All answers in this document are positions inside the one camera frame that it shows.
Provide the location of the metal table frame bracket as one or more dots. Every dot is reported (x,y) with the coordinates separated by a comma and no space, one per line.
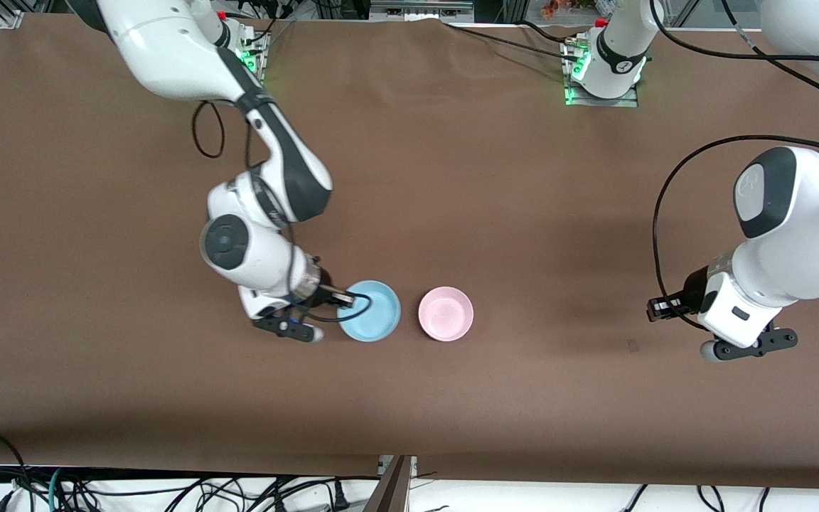
(392,491)

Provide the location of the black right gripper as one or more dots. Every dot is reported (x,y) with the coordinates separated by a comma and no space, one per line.
(325,291)

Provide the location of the grey device with ports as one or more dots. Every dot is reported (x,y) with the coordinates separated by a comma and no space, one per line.
(420,11)

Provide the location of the orange colourful object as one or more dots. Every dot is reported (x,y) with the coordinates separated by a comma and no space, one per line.
(555,7)

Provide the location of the pink bowl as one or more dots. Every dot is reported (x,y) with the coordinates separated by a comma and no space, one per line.
(445,314)

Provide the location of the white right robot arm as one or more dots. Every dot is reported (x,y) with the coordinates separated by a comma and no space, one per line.
(168,57)

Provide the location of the brown table mat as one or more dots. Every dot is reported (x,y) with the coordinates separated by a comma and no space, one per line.
(409,178)

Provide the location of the black power plug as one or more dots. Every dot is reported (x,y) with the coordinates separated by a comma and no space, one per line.
(340,498)

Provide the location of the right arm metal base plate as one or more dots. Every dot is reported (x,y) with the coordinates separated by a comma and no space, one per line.
(259,64)

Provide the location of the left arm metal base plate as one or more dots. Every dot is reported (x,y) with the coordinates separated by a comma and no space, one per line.
(626,102)

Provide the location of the aluminium frame profile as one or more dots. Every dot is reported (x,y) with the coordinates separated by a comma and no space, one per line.
(10,19)

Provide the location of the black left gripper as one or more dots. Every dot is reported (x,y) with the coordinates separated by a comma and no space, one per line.
(689,292)

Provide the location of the light blue bowl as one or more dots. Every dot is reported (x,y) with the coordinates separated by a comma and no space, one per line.
(377,316)

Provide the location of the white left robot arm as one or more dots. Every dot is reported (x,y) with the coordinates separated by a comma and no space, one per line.
(800,235)

